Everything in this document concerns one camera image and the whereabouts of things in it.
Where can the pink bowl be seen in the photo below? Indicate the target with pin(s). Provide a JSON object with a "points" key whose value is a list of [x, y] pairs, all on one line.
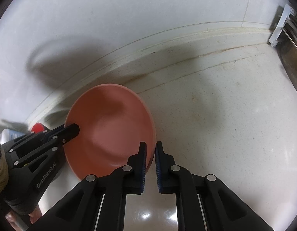
{"points": [[109, 130]]}

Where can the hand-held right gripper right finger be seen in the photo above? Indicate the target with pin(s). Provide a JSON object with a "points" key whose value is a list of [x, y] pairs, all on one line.
{"points": [[159, 167]]}

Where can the large steel pot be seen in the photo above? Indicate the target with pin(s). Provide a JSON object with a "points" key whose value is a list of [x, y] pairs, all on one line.
{"points": [[293, 60]]}

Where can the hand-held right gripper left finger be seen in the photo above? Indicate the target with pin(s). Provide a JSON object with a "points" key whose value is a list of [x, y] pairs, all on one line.
{"points": [[143, 167]]}

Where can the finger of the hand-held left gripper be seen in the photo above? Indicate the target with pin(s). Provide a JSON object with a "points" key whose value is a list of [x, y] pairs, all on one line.
{"points": [[71, 131], [37, 156]]}

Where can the grey corner shelf rack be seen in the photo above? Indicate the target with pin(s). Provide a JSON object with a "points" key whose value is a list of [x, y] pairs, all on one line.
{"points": [[281, 26]]}

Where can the white bottle with blue label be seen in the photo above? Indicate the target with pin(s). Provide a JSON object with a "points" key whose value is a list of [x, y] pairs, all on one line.
{"points": [[8, 135]]}

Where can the person's left hand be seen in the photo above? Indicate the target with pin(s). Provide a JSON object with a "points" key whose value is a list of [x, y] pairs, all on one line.
{"points": [[35, 217]]}

